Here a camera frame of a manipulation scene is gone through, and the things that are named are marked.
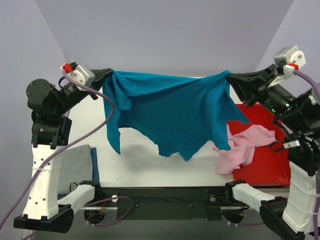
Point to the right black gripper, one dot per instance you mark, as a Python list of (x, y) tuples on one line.
[(258, 85)]

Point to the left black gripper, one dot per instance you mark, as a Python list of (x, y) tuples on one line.
[(92, 85)]

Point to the teal blue t shirt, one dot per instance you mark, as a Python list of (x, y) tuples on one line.
[(178, 114)]

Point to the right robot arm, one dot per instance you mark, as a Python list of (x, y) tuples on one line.
[(294, 100)]

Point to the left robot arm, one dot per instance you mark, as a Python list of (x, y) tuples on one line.
[(50, 131)]

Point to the pink t shirt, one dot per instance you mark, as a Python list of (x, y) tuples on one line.
[(242, 148)]

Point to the red plastic bin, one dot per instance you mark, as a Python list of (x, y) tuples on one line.
[(267, 168)]

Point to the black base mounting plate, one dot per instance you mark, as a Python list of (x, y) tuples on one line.
[(166, 203)]

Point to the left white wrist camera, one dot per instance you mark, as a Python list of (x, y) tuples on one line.
[(78, 73)]

